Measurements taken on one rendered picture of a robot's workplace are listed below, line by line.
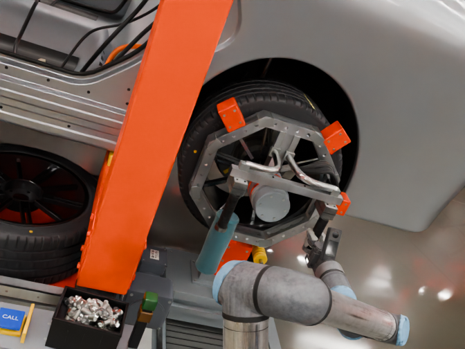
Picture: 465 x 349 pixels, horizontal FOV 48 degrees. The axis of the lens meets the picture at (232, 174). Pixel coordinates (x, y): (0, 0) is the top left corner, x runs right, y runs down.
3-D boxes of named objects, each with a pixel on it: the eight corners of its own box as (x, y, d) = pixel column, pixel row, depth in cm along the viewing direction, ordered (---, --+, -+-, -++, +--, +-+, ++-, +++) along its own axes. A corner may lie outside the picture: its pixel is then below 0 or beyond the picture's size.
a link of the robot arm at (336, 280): (334, 324, 162) (324, 302, 157) (323, 296, 173) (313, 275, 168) (362, 312, 161) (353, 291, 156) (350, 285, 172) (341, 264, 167)
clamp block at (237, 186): (239, 183, 183) (245, 170, 181) (243, 197, 175) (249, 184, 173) (226, 180, 182) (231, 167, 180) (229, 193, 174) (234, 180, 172)
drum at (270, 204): (272, 197, 211) (286, 167, 205) (282, 228, 193) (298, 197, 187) (239, 188, 207) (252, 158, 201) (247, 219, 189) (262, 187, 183)
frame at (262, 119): (296, 247, 225) (354, 138, 202) (300, 257, 219) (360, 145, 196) (175, 217, 210) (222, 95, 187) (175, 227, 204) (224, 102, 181)
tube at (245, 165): (275, 157, 195) (287, 132, 191) (286, 183, 178) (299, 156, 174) (232, 144, 190) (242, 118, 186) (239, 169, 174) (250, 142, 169)
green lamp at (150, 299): (154, 302, 158) (158, 292, 157) (154, 311, 155) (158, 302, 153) (141, 300, 157) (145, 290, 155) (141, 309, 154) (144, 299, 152)
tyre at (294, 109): (153, 185, 231) (283, 230, 251) (152, 216, 211) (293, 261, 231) (216, 50, 205) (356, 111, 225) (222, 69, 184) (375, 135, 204)
